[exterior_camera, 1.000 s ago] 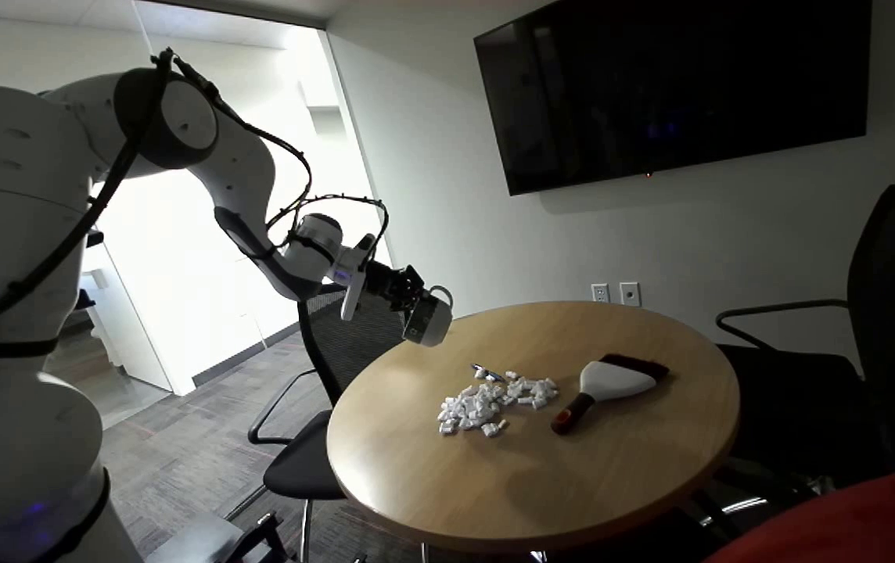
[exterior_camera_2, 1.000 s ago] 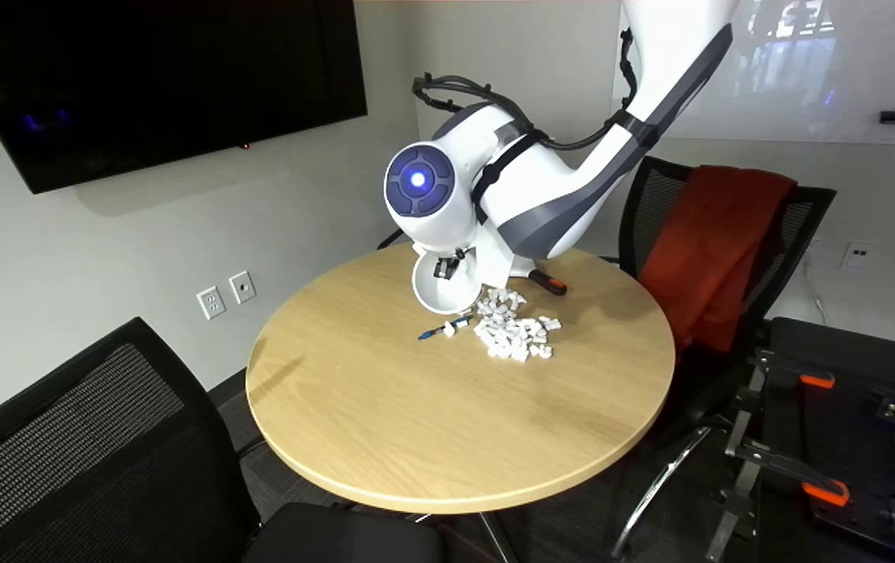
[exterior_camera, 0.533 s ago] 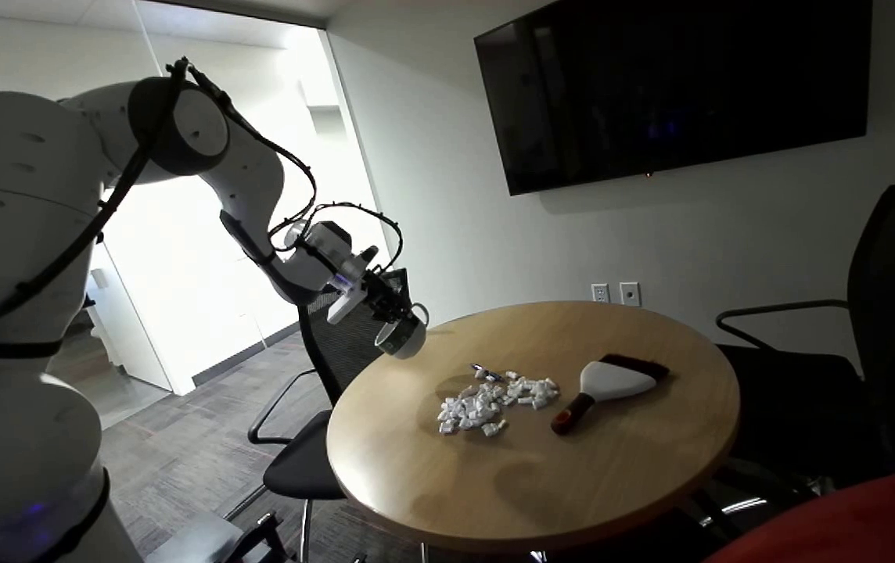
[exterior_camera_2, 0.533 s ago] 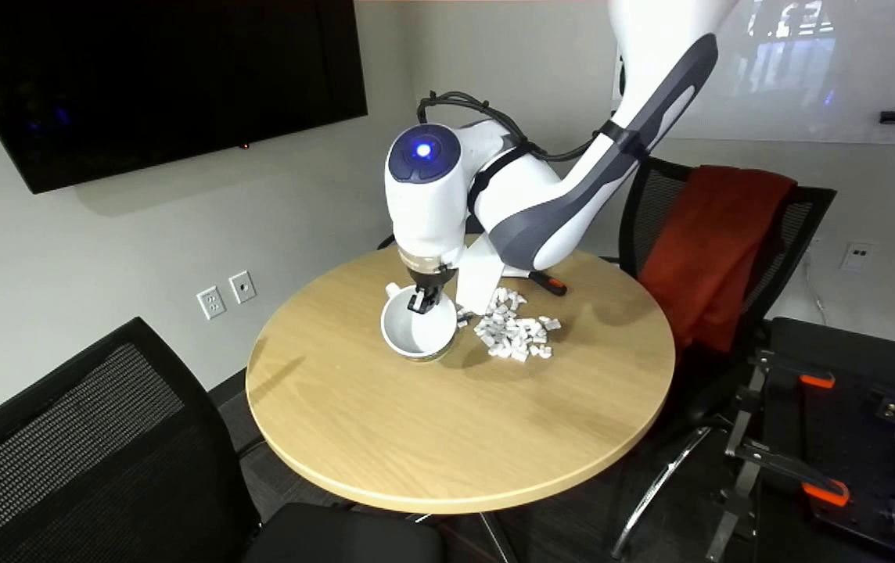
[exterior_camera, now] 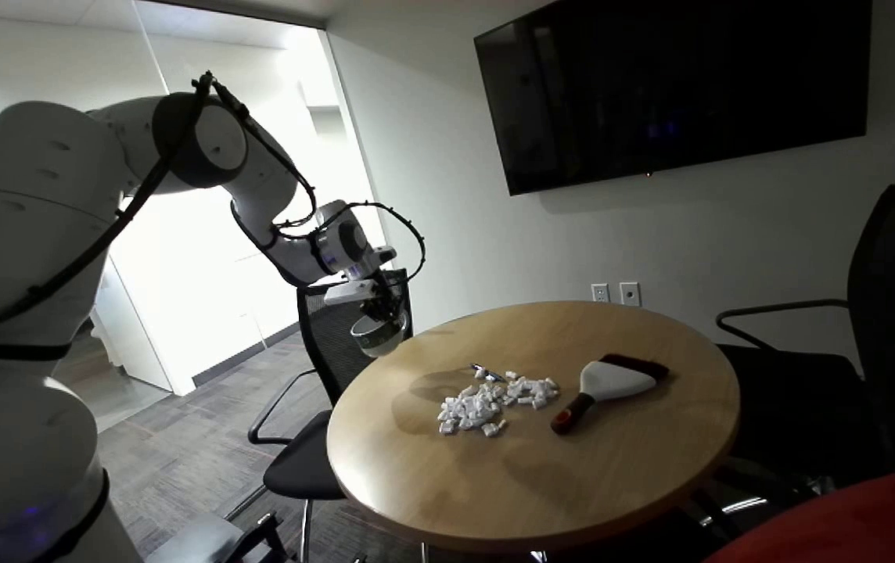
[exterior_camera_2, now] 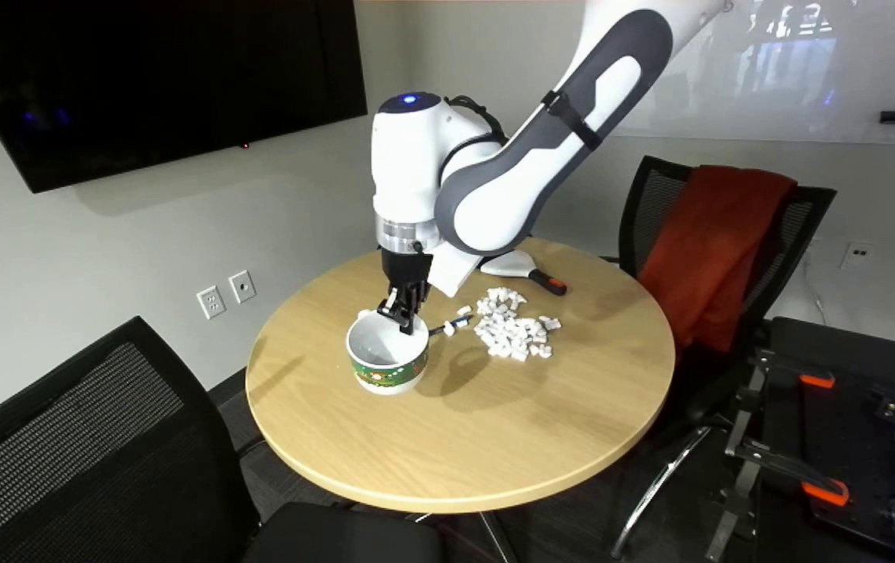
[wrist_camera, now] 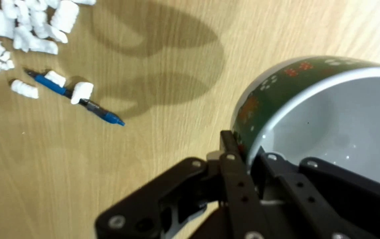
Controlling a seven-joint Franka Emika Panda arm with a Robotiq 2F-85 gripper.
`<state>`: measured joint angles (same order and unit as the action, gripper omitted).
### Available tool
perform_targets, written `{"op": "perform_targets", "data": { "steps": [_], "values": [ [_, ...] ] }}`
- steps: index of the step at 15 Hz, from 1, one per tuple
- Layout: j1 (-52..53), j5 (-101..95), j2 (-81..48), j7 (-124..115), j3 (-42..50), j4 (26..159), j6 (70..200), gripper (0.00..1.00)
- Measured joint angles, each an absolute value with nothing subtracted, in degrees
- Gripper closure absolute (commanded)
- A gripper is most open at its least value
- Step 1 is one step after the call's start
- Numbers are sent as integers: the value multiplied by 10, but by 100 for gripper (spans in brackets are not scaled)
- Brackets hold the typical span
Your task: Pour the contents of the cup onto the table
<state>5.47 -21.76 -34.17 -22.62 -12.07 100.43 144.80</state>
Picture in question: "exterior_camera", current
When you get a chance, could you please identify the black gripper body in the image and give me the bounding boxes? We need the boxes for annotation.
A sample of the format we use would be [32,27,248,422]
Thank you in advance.
[358,265,416,321]

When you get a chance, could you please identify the black mesh office chair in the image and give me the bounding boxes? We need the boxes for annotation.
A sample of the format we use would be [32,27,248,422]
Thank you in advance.
[226,265,416,563]

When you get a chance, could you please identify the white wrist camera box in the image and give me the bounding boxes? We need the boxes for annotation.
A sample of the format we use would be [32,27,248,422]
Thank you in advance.
[320,273,368,309]

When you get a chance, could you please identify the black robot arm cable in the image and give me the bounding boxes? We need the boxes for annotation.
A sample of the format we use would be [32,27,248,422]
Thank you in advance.
[0,70,428,347]

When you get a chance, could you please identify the white scraper with black handle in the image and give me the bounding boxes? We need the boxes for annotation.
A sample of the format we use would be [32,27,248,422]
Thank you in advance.
[548,349,673,439]

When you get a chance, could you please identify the black wall television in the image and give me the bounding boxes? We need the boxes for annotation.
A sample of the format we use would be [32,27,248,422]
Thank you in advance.
[471,0,872,199]

